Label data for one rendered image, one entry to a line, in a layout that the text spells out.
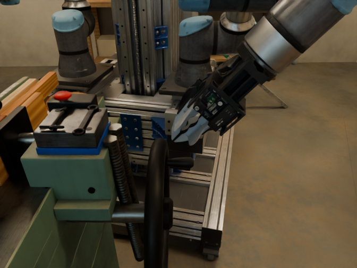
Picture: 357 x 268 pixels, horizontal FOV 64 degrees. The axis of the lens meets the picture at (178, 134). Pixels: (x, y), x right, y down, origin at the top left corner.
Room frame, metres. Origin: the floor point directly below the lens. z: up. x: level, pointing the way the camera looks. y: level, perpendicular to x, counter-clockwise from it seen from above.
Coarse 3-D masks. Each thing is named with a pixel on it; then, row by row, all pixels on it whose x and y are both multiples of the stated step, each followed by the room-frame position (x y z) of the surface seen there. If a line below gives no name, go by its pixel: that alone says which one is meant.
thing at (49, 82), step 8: (48, 72) 0.80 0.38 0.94; (40, 80) 0.74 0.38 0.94; (48, 80) 0.75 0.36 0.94; (56, 80) 0.80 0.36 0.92; (32, 88) 0.68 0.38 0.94; (40, 88) 0.70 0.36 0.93; (48, 88) 0.74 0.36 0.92; (24, 96) 0.63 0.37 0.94; (16, 104) 0.59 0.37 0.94; (8, 112) 0.55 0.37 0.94
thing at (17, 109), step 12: (24, 108) 0.47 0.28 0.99; (12, 120) 0.42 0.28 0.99; (24, 120) 0.46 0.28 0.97; (0, 132) 0.38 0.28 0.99; (12, 132) 0.41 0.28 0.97; (24, 132) 0.43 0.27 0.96; (0, 144) 0.38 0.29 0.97; (12, 144) 0.40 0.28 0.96; (24, 144) 0.42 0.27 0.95; (12, 156) 0.39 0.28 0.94; (12, 168) 0.38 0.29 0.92
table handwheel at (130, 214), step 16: (160, 144) 0.41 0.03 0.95; (160, 160) 0.36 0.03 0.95; (160, 176) 0.34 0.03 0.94; (160, 192) 0.31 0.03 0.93; (128, 208) 0.38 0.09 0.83; (144, 208) 0.30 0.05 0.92; (160, 208) 0.29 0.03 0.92; (144, 224) 0.28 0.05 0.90; (160, 224) 0.28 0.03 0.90; (144, 240) 0.26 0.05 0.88; (160, 240) 0.26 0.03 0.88; (144, 256) 0.25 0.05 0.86; (160, 256) 0.25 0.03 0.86
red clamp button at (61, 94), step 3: (57, 93) 0.46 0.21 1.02; (60, 93) 0.46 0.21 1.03; (63, 93) 0.46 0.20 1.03; (66, 93) 0.46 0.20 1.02; (69, 93) 0.46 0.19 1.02; (54, 96) 0.45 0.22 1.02; (57, 96) 0.45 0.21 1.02; (60, 96) 0.45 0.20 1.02; (63, 96) 0.45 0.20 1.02; (66, 96) 0.45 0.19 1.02; (69, 96) 0.46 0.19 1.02; (57, 99) 0.45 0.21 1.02; (60, 99) 0.45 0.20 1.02; (63, 99) 0.45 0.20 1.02; (66, 99) 0.46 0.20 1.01
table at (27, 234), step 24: (48, 96) 0.72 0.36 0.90; (0, 192) 0.34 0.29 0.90; (24, 192) 0.34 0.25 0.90; (48, 192) 0.34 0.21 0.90; (0, 216) 0.29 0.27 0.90; (24, 216) 0.29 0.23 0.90; (48, 216) 0.32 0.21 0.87; (72, 216) 0.34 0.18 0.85; (96, 216) 0.34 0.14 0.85; (0, 240) 0.25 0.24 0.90; (24, 240) 0.25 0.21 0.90; (0, 264) 0.22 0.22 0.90; (24, 264) 0.24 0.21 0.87
